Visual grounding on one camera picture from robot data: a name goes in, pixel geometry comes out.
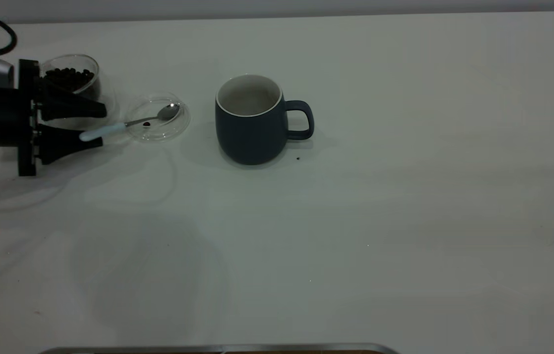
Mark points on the double-wall clear glass cup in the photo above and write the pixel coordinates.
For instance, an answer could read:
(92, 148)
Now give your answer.
(104, 93)

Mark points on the pile of coffee beans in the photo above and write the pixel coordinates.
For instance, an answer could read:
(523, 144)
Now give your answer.
(68, 77)

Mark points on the dark grey ceramic mug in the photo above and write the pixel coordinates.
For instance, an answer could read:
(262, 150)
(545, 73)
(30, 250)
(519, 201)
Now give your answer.
(249, 140)

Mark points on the round clear glass lid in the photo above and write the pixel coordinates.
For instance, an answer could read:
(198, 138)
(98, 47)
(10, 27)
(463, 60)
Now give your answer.
(171, 130)

